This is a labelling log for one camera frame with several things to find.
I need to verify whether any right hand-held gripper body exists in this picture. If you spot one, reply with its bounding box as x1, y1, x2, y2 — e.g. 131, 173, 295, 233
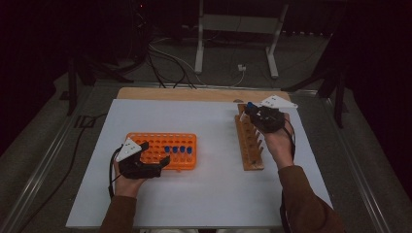
254, 94, 298, 134

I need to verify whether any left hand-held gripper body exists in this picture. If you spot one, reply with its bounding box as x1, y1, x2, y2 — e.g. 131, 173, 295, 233
116, 137, 162, 180

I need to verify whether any orange plastic tube rack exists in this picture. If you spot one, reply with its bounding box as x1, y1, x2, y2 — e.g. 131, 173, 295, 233
124, 131, 198, 172

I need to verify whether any wooden tube rack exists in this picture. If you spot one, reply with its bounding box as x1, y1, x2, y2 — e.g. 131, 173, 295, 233
234, 103, 265, 172

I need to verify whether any person's left hand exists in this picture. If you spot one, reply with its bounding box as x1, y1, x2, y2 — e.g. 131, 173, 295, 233
113, 162, 147, 199

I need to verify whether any person's right hand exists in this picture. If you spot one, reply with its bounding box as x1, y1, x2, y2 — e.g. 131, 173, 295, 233
263, 113, 295, 171

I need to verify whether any white table mat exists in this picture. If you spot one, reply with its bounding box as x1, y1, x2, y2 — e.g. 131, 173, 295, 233
65, 98, 334, 229

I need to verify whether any black tripod stand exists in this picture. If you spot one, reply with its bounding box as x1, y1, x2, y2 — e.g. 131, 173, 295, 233
281, 61, 348, 129
66, 54, 134, 117

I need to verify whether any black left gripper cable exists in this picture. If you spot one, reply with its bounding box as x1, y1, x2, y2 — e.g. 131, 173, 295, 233
108, 147, 124, 199

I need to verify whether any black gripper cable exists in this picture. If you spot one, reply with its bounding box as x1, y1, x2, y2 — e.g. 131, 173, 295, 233
280, 116, 297, 233
108, 147, 124, 199

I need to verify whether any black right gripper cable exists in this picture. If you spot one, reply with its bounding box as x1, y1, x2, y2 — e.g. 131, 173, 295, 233
280, 116, 297, 233

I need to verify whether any aluminium floor rail frame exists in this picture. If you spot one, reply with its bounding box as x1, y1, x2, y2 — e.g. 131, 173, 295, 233
0, 81, 395, 233

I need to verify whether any long black floor cable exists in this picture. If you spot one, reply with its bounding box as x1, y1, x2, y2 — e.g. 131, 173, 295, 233
17, 112, 109, 233

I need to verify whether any black floor cable bundle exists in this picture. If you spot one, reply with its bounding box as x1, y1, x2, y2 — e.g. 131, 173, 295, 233
146, 48, 198, 90

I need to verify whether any white metal frame desk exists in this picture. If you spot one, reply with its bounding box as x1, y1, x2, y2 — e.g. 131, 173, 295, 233
193, 0, 290, 80

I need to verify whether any white floor cable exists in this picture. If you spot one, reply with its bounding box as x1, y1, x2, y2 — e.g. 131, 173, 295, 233
149, 43, 246, 88

